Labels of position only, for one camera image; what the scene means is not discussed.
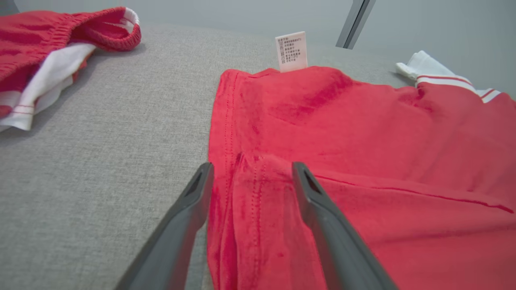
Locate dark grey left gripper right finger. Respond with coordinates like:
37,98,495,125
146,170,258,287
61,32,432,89
291,161,397,290

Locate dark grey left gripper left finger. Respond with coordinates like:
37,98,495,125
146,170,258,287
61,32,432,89
115,162,215,290

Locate red shorts with white stripe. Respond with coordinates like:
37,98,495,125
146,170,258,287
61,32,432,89
0,6,142,133

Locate red shirt with white sleeves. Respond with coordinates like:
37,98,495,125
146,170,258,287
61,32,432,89
206,31,516,290

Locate grey vertical metal post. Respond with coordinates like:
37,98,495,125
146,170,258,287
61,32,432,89
336,0,376,50

